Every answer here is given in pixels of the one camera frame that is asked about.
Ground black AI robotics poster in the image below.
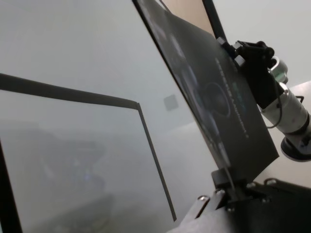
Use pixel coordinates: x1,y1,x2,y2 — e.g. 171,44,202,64
132,0,280,182

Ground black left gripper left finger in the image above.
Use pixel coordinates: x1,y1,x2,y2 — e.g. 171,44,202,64
170,169,248,233

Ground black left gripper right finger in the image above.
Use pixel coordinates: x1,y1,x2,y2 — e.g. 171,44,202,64
245,179,311,219

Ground dark table frame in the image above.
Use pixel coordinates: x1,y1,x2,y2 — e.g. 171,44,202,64
201,0,227,42

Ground black tape frame outline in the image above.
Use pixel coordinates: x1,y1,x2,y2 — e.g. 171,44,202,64
0,72,177,233

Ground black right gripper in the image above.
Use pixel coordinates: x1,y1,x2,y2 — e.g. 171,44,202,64
217,36,284,110

